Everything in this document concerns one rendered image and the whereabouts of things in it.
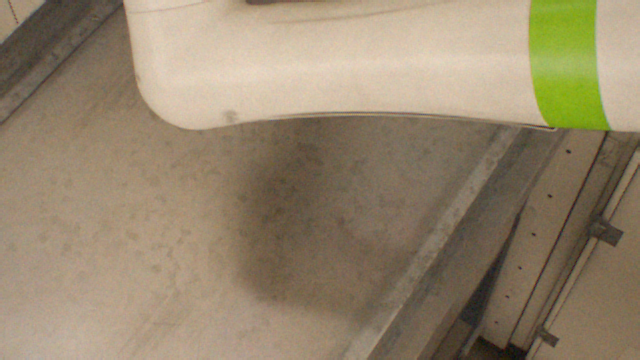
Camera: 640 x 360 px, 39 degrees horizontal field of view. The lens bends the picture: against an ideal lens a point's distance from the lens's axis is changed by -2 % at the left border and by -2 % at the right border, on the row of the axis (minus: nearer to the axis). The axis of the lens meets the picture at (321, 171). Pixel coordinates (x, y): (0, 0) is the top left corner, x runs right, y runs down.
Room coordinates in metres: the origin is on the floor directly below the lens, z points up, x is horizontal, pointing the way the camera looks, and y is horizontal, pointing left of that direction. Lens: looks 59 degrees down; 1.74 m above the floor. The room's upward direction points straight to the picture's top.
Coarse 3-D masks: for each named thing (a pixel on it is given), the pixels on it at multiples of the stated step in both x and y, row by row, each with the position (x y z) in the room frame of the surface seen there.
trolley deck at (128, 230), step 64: (256, 0) 0.80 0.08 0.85; (320, 0) 0.80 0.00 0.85; (64, 64) 0.70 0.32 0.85; (128, 64) 0.70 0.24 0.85; (0, 128) 0.60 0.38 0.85; (64, 128) 0.60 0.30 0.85; (128, 128) 0.60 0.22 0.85; (256, 128) 0.60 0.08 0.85; (320, 128) 0.60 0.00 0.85; (384, 128) 0.60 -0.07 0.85; (448, 128) 0.60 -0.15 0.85; (0, 192) 0.52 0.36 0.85; (64, 192) 0.52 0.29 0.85; (128, 192) 0.52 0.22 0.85; (192, 192) 0.52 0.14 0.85; (256, 192) 0.52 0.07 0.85; (320, 192) 0.52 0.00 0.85; (384, 192) 0.52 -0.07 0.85; (448, 192) 0.52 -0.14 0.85; (512, 192) 0.52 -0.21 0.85; (0, 256) 0.44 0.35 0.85; (64, 256) 0.44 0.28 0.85; (128, 256) 0.44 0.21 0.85; (192, 256) 0.44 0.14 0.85; (256, 256) 0.44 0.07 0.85; (320, 256) 0.44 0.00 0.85; (384, 256) 0.44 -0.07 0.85; (0, 320) 0.36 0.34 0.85; (64, 320) 0.36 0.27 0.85; (128, 320) 0.36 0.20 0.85; (192, 320) 0.36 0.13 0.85; (256, 320) 0.36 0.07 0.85; (320, 320) 0.36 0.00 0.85; (448, 320) 0.38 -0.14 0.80
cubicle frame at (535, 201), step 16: (560, 160) 0.66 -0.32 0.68; (592, 160) 0.64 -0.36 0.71; (544, 176) 0.67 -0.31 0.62; (544, 192) 0.67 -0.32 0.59; (576, 192) 0.64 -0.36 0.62; (528, 208) 0.67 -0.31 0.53; (528, 224) 0.67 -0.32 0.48; (512, 240) 0.68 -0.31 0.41; (512, 256) 0.67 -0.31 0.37; (512, 272) 0.66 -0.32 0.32; (496, 288) 0.67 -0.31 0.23; (496, 304) 0.67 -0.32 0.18
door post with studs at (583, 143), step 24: (576, 144) 0.66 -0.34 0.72; (576, 168) 0.65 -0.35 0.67; (552, 192) 0.66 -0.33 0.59; (552, 216) 0.65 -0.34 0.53; (528, 240) 0.67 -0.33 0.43; (552, 240) 0.65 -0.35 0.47; (528, 264) 0.66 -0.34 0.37; (528, 288) 0.65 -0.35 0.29; (504, 312) 0.66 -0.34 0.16; (504, 336) 0.65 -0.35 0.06
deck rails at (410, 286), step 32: (64, 0) 0.76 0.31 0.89; (96, 0) 0.80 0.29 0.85; (32, 32) 0.71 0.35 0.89; (64, 32) 0.74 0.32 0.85; (0, 64) 0.67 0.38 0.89; (32, 64) 0.69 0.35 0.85; (0, 96) 0.65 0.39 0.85; (512, 128) 0.60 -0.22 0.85; (480, 160) 0.55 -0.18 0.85; (512, 160) 0.55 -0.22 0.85; (480, 192) 0.48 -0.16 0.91; (448, 224) 0.47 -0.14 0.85; (416, 256) 0.44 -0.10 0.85; (448, 256) 0.44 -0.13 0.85; (416, 288) 0.37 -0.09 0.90; (384, 320) 0.36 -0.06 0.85; (352, 352) 0.33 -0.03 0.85; (384, 352) 0.33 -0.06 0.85
